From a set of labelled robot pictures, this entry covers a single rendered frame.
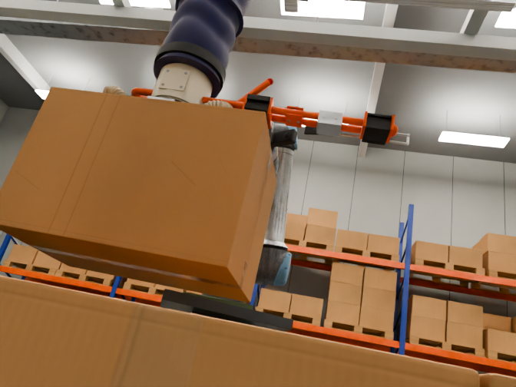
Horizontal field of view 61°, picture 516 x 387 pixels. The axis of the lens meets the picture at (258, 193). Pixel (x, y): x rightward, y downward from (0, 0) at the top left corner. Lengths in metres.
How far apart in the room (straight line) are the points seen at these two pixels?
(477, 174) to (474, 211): 0.93
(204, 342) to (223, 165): 0.76
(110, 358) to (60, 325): 0.04
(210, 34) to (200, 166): 0.53
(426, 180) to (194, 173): 9.97
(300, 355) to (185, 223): 0.73
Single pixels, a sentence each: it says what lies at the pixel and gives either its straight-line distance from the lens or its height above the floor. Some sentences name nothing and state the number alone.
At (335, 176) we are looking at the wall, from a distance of 10.61.
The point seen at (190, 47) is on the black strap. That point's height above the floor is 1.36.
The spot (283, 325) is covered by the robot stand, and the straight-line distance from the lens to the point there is 1.72.
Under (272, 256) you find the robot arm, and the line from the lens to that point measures 1.87.
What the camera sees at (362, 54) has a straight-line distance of 6.06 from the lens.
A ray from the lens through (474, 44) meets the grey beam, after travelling 3.83.
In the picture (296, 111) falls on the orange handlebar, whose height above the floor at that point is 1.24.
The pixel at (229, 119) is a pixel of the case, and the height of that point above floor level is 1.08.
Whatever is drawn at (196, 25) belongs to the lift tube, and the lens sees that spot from 1.44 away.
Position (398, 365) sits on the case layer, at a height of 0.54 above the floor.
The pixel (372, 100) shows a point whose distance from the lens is 9.02.
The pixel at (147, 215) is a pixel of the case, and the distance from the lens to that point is 1.02.
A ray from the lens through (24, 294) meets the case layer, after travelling 0.35.
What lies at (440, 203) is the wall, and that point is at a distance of 10.69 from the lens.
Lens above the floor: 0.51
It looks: 23 degrees up
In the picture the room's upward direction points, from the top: 12 degrees clockwise
